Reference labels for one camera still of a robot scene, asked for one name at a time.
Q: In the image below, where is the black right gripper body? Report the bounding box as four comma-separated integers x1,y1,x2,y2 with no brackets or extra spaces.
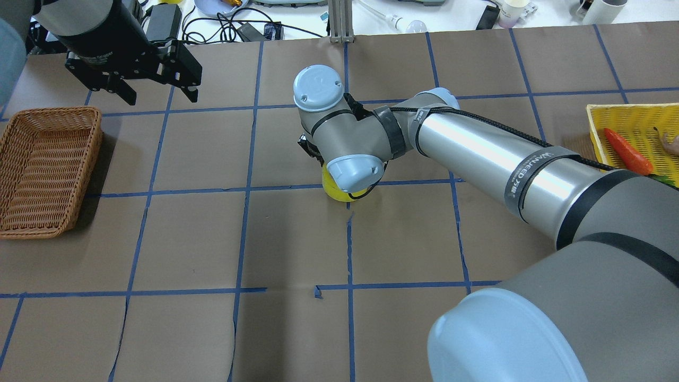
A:
297,135,324,166

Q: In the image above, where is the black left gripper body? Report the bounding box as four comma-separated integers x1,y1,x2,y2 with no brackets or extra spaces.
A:
65,0,160,93

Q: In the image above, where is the yellow tape roll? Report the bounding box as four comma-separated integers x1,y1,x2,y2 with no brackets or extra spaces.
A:
321,163,370,203

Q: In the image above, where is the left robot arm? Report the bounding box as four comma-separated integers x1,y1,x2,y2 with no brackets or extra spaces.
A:
1,1,202,106

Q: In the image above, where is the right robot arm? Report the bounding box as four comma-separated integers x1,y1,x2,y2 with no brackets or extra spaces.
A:
293,65,678,381

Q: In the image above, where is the black power adapter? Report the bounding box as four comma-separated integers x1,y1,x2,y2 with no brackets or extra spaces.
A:
146,3,182,44

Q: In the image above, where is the blue plate with brass part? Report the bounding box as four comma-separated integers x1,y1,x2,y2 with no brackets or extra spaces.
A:
194,0,250,18

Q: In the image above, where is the brown wicker basket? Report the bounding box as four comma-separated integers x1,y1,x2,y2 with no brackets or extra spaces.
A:
1,106,103,240

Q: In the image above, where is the yellow plastic basket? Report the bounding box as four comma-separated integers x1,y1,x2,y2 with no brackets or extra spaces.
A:
586,102,678,187

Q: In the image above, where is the toy carrot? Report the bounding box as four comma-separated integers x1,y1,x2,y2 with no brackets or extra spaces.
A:
604,128,654,176

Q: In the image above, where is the brown toy animal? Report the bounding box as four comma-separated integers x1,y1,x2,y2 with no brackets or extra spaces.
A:
653,126,678,157

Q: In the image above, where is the aluminium frame post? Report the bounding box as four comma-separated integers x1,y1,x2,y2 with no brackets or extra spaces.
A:
327,0,355,43

